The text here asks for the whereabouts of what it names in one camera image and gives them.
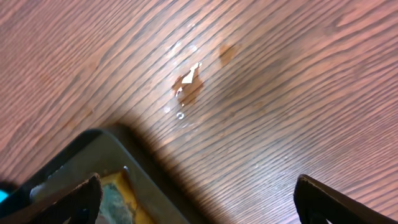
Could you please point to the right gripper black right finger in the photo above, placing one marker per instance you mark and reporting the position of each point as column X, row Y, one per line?
column 316, row 202

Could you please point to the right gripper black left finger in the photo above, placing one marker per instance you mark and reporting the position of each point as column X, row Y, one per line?
column 77, row 203

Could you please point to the green yellow sponge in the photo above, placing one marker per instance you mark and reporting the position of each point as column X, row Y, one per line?
column 119, row 204

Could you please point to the black water tray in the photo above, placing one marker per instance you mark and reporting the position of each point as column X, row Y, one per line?
column 108, row 151

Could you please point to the blue plastic tray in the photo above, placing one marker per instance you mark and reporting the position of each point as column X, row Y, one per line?
column 3, row 195

